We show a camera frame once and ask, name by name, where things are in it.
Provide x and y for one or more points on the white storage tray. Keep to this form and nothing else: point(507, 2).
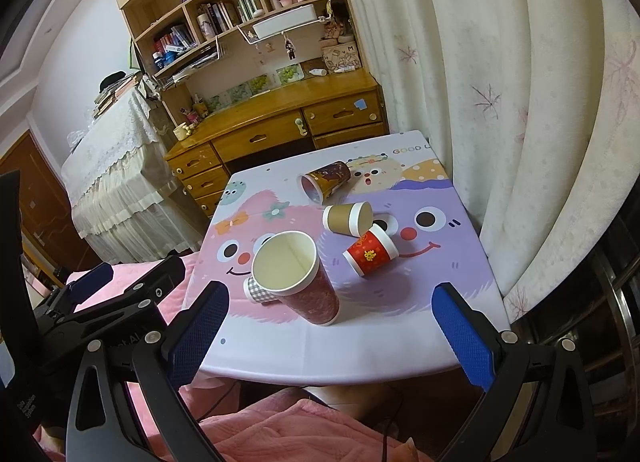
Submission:
point(285, 22)

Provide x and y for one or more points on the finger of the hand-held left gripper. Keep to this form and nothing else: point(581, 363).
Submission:
point(150, 284)
point(87, 282)

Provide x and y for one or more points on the cartoon printed tablecloth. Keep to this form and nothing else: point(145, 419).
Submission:
point(425, 292)

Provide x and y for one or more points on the pink blanket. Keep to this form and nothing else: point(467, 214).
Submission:
point(280, 427)

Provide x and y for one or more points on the white lace furniture cover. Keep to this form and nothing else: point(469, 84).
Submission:
point(115, 167)

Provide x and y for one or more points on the white printed bottle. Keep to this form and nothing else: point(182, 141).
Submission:
point(205, 26)

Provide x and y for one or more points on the white floral curtain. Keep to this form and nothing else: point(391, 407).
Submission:
point(500, 92)

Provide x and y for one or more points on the white tube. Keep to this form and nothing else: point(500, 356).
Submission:
point(319, 72)

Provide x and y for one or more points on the plain brown paper cup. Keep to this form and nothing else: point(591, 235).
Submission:
point(337, 219)

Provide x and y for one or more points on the dark red paper cup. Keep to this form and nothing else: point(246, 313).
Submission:
point(310, 299)

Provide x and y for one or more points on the printed storage box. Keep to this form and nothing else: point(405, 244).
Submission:
point(342, 58)

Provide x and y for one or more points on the small doll figure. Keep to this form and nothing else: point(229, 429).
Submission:
point(337, 25)

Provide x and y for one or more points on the grey checked paper cup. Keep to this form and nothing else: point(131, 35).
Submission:
point(257, 294)

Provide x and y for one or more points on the dark brown printed paper cup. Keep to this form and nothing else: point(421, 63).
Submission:
point(330, 177)

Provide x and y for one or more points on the wooden desk with drawers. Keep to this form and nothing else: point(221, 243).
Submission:
point(260, 107)

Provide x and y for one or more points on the brown wooden door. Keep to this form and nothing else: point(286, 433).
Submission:
point(40, 212)

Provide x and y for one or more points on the bright red paper cup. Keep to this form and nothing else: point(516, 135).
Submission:
point(372, 252)

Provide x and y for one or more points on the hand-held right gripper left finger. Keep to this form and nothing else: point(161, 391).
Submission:
point(200, 327)

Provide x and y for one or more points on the stack of books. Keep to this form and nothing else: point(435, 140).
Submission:
point(112, 97)

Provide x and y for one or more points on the chrome metal frame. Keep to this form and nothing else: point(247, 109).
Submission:
point(620, 307)

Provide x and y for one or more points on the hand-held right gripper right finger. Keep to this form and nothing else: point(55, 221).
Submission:
point(462, 337)

